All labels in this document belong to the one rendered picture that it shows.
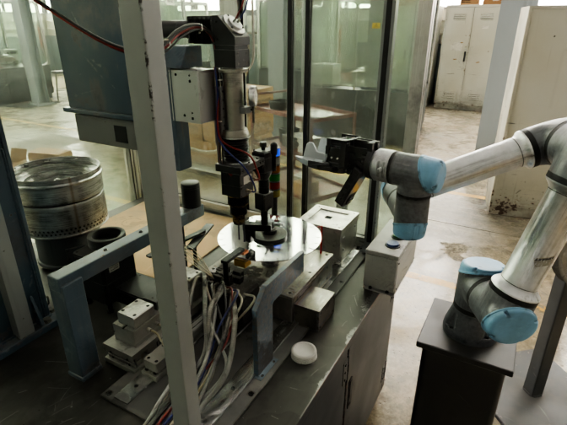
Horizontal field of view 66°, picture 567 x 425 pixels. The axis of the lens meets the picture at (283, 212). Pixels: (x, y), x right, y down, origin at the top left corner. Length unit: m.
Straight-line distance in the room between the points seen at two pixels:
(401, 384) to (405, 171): 1.49
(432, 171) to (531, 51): 3.20
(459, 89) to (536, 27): 5.60
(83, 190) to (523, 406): 2.03
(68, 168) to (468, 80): 8.47
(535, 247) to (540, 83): 3.08
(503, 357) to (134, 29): 1.18
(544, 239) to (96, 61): 1.24
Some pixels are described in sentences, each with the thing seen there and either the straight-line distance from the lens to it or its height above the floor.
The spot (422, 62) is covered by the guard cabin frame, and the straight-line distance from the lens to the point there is 1.56.
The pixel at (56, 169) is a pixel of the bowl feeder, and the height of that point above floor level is 1.07.
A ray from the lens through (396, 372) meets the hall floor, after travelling 2.36.
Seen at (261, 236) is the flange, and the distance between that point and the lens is 1.38.
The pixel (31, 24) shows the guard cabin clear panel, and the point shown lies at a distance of 2.05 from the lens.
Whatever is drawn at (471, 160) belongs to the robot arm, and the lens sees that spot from 1.15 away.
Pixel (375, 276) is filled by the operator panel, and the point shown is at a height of 0.81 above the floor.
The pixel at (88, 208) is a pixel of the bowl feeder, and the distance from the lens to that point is 1.66.
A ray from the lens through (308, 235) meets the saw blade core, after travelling 1.41.
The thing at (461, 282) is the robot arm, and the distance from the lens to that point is 1.31.
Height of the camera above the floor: 1.57
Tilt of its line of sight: 23 degrees down
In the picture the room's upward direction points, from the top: straight up
